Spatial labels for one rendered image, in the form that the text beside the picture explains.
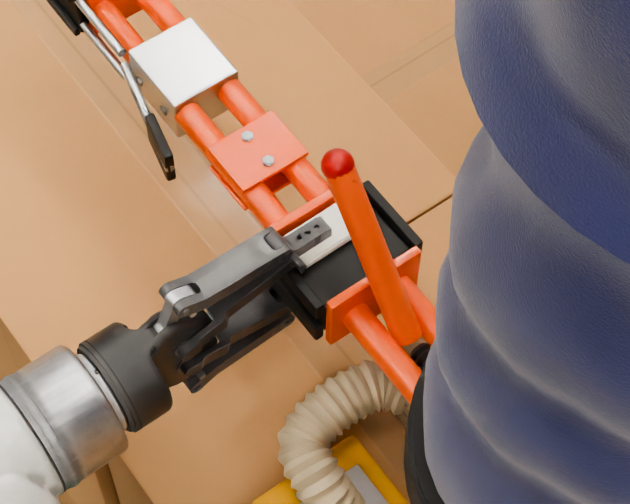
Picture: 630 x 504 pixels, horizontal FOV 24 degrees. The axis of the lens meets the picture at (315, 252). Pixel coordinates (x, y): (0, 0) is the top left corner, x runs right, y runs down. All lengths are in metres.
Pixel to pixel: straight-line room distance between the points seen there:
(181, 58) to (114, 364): 0.28
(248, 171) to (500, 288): 0.52
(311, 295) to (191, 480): 0.20
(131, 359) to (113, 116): 0.38
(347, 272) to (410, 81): 0.83
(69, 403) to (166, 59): 0.32
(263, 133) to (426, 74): 0.76
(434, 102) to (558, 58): 1.38
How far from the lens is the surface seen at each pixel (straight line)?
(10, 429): 1.00
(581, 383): 0.61
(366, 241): 1.01
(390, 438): 1.17
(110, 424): 1.01
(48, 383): 1.01
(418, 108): 1.84
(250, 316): 1.09
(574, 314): 0.58
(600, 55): 0.44
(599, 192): 0.49
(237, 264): 1.02
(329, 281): 1.06
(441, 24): 1.93
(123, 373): 1.01
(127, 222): 1.28
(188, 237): 1.27
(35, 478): 1.00
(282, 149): 1.12
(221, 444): 1.16
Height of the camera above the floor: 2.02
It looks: 59 degrees down
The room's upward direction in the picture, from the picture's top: straight up
